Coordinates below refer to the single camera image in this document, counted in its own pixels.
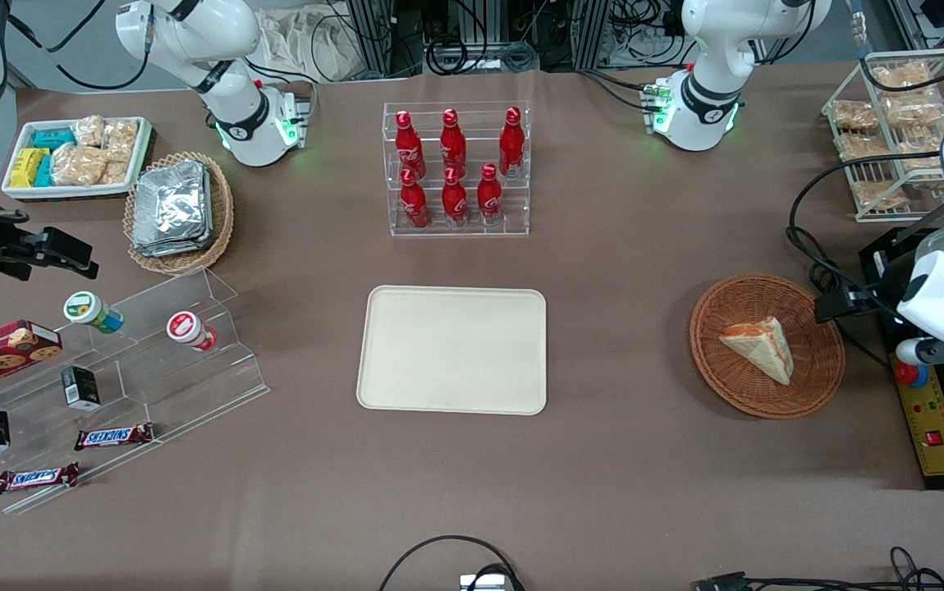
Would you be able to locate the round brown wicker basket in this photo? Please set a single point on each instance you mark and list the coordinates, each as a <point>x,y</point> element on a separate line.
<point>735,394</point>

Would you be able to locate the stack of silver foil packs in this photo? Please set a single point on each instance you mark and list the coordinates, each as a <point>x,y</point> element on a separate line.
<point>170,209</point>

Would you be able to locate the red cola bottle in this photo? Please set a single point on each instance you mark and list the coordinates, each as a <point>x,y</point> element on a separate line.
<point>414,205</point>
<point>407,148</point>
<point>453,146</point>
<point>489,199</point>
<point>510,144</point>
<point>455,203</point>

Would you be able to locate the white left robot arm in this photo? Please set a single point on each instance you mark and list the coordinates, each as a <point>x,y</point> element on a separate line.
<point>710,49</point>

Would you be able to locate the white rectangular snack tray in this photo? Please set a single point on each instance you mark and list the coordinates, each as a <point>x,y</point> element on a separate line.
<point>20,190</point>

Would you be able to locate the brown Snickers bar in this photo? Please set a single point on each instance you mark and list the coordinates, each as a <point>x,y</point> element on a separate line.
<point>113,437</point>
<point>35,477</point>

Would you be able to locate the teal snack packet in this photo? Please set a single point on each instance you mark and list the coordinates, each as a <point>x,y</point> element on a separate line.
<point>53,139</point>
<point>44,172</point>

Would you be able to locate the small silver device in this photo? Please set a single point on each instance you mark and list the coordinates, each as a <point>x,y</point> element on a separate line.
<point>483,583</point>

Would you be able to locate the black machine with yellow panel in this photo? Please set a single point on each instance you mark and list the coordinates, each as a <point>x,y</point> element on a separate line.
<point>936,443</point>

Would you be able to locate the clear acrylic stepped shelf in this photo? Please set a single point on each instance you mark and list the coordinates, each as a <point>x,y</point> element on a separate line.
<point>176,386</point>

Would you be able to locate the grey aluminium bar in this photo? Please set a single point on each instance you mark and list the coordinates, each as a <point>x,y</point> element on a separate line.
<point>936,215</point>

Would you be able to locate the green lid cup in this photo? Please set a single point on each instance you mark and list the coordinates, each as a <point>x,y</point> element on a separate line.
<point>88,310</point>

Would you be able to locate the oval light wicker basket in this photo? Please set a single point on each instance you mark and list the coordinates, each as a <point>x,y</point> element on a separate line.
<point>222,222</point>

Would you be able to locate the beige plastic tray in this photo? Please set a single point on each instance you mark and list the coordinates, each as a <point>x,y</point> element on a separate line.
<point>451,349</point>

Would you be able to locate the bagged pastry snack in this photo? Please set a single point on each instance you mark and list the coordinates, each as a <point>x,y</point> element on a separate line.
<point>854,115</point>
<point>919,160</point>
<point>899,75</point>
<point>878,195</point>
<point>863,148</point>
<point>914,112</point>

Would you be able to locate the beige cloth bag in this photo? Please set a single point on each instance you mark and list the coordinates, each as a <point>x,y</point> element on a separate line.
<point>308,45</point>

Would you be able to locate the yellow snack packet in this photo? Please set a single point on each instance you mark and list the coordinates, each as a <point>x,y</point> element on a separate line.
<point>26,167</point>

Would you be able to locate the clear bag of rice crackers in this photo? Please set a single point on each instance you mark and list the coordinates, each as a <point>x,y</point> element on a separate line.
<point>116,172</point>
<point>89,130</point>
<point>121,138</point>
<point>78,166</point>

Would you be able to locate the red emergency stop button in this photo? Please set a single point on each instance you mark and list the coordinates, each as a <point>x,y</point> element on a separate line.
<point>914,376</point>

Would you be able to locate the clear acrylic bottle rack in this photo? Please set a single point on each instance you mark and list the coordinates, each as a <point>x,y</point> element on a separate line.
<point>460,230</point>

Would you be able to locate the triangular sandwich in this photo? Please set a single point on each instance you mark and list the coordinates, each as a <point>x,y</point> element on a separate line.
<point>763,349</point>

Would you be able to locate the red lid cup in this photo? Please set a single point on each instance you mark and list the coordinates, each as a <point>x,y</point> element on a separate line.
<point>186,328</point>

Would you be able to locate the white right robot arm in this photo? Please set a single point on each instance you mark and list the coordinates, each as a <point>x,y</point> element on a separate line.
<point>226,33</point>

